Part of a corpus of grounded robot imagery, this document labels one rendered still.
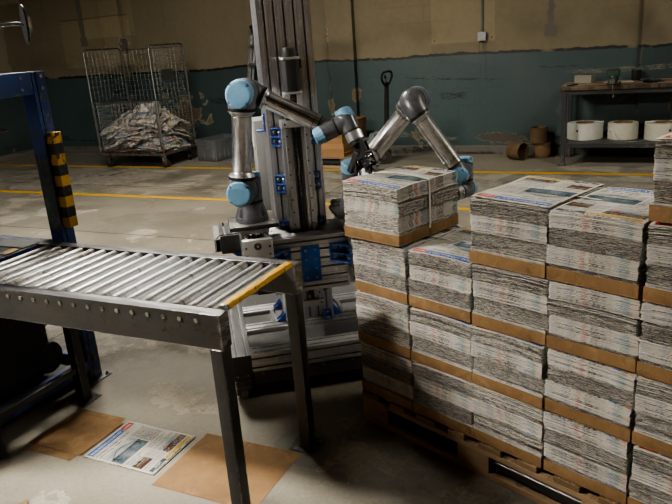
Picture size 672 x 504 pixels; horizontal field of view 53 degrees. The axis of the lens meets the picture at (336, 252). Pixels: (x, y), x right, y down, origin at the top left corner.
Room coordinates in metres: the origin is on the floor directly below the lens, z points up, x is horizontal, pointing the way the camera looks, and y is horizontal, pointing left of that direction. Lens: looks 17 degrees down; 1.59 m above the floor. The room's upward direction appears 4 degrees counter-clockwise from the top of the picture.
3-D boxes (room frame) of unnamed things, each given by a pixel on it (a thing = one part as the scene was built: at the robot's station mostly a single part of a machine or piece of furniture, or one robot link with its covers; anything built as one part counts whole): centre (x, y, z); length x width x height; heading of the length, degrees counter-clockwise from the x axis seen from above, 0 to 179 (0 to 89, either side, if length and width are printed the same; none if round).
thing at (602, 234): (1.98, -0.88, 0.95); 0.38 x 0.29 x 0.23; 132
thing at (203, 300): (2.26, 0.40, 0.77); 0.47 x 0.05 x 0.05; 154
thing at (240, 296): (2.18, 0.27, 0.81); 0.43 x 0.03 x 0.02; 154
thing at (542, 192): (2.19, -0.69, 1.06); 0.37 x 0.29 x 0.01; 132
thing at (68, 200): (3.16, 1.26, 1.05); 0.05 x 0.05 x 0.45; 64
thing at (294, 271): (2.71, 0.75, 0.74); 1.34 x 0.05 x 0.12; 64
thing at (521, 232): (2.19, -0.69, 0.95); 0.38 x 0.29 x 0.23; 132
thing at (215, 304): (2.23, 0.34, 0.77); 0.47 x 0.05 x 0.05; 154
